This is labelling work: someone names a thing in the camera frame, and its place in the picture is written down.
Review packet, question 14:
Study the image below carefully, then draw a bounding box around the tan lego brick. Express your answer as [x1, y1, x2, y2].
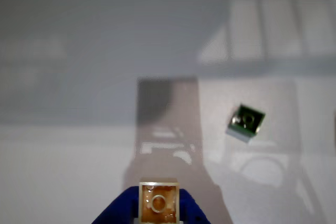
[138, 177, 181, 224]

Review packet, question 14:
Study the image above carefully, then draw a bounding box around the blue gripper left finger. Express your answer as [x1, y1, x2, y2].
[91, 185, 141, 224]

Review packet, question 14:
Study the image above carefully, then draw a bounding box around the green lego brick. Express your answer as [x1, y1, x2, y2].
[225, 103, 266, 145]

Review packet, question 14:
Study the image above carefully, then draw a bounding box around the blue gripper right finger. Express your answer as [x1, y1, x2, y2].
[179, 189, 212, 224]

